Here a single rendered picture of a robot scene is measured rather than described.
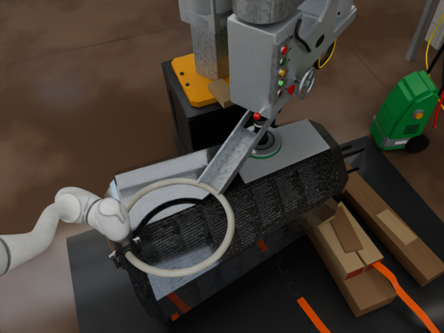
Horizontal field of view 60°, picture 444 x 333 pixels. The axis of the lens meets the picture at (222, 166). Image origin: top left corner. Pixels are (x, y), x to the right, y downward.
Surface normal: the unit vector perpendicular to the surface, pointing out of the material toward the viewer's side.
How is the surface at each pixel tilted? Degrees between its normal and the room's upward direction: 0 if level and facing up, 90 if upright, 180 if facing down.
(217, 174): 16
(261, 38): 90
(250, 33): 90
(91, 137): 0
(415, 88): 34
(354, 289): 0
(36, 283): 0
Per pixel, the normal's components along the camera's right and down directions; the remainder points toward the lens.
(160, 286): 0.26, 0.04
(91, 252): -0.05, -0.62
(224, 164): -0.21, -0.43
